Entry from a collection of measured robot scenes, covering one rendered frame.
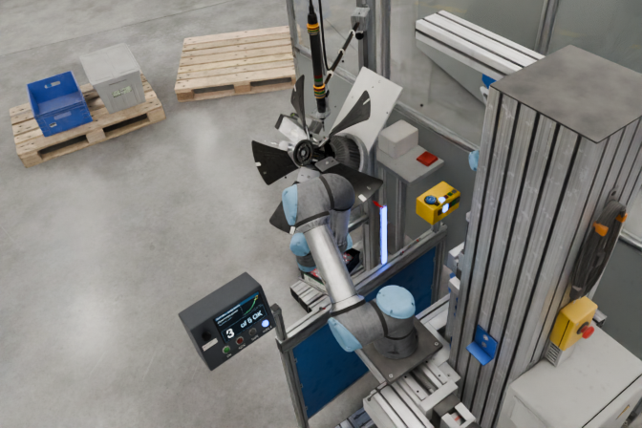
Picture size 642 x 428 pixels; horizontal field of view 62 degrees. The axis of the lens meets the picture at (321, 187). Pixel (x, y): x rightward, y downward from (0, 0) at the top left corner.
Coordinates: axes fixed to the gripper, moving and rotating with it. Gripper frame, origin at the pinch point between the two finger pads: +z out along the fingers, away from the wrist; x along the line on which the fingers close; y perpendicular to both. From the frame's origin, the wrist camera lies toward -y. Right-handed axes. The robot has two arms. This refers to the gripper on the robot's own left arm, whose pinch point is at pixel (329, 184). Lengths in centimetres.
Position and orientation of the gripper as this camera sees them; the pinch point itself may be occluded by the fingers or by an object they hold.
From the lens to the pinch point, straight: 216.4
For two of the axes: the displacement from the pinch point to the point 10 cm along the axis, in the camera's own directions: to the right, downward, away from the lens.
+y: -9.5, -0.4, 3.2
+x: 1.9, 7.5, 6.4
